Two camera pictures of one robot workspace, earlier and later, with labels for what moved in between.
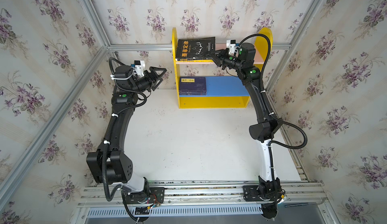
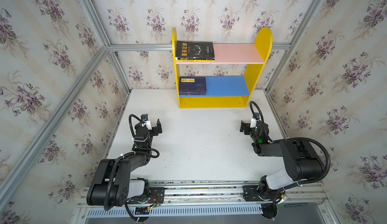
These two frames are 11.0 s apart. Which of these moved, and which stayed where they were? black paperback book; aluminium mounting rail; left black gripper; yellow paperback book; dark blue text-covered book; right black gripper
Moved: right black gripper; black paperback book; left black gripper
Stayed: yellow paperback book; dark blue text-covered book; aluminium mounting rail
